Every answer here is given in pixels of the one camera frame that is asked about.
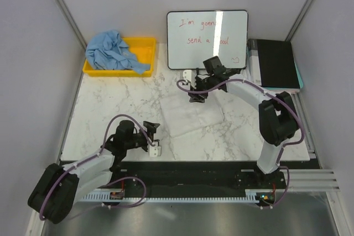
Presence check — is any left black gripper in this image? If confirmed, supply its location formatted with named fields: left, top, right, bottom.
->
left=124, top=122, right=159, bottom=150

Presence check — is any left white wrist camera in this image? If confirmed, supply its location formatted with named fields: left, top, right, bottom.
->
left=148, top=140, right=162, bottom=158

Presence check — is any blue long sleeve shirt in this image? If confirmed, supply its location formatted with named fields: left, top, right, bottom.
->
left=85, top=30, right=150, bottom=74

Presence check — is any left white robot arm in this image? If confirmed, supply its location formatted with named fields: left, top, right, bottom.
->
left=27, top=120, right=160, bottom=224

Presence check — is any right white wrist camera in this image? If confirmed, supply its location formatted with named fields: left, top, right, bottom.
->
left=183, top=70, right=195, bottom=86

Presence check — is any white long sleeve shirt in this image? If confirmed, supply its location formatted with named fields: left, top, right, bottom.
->
left=159, top=92, right=224, bottom=138

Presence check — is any yellow plastic bin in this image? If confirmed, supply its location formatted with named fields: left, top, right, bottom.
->
left=82, top=37, right=157, bottom=77

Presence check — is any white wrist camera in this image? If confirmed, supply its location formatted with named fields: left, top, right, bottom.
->
left=148, top=140, right=162, bottom=158
left=183, top=70, right=195, bottom=86

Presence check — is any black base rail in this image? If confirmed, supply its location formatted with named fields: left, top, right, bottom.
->
left=90, top=160, right=288, bottom=192

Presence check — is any white slotted cable duct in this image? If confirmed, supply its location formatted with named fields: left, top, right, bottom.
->
left=79, top=189, right=276, bottom=203

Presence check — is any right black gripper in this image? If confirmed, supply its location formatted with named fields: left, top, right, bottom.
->
left=188, top=76, right=215, bottom=104

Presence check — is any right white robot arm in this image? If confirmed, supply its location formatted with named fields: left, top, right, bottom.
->
left=178, top=56, right=304, bottom=188

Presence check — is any whiteboard with red writing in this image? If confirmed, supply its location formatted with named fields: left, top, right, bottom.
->
left=166, top=10, right=248, bottom=70

